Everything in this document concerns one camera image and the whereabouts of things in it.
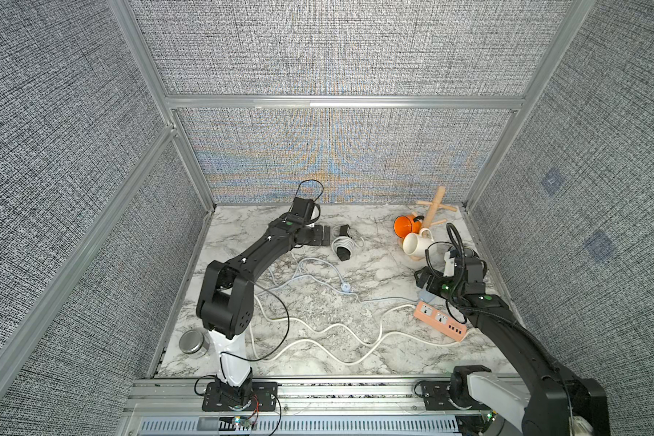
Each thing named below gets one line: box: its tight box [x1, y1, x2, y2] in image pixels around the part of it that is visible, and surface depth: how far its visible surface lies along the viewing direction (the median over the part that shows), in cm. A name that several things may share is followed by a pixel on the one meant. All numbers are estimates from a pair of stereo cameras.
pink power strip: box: [413, 300, 468, 342], surface depth 87 cm
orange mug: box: [393, 214, 422, 239], surface depth 100 cm
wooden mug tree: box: [416, 185, 458, 229], surface depth 89 cm
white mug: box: [402, 227, 435, 259], surface depth 97 cm
